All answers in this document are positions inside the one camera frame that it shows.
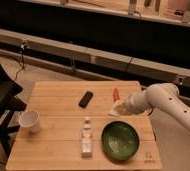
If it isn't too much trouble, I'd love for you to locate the black cable left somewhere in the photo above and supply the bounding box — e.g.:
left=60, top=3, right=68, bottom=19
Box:
left=12, top=41, right=28, bottom=82

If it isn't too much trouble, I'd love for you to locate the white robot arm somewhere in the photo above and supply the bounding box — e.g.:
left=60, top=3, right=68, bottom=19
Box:
left=124, top=83, right=190, bottom=131

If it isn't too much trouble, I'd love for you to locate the white sponge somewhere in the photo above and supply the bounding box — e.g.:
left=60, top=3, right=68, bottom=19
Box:
left=108, top=100, right=126, bottom=117

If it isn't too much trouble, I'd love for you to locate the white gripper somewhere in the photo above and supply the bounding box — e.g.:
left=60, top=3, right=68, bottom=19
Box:
left=124, top=91, right=151, bottom=114

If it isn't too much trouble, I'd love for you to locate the black rectangular block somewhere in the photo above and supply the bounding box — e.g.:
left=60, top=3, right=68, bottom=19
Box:
left=78, top=91, right=93, bottom=108

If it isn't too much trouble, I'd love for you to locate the green ceramic bowl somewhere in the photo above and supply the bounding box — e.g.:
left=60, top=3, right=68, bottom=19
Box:
left=101, top=121, right=140, bottom=161

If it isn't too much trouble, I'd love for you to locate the white paper cup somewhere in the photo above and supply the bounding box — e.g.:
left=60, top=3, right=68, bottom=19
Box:
left=19, top=110, right=41, bottom=133

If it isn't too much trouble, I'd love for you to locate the clear plastic bottle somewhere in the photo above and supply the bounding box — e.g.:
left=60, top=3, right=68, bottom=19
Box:
left=81, top=117, right=93, bottom=157

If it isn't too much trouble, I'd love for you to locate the wooden table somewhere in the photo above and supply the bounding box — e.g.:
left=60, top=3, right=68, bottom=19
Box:
left=6, top=81, right=162, bottom=171

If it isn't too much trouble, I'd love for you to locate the orange carrot toy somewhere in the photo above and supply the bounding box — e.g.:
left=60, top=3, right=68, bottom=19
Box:
left=113, top=88, right=120, bottom=102

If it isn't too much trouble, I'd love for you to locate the black office chair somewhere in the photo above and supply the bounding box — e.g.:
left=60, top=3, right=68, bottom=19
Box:
left=0, top=64, right=26, bottom=156

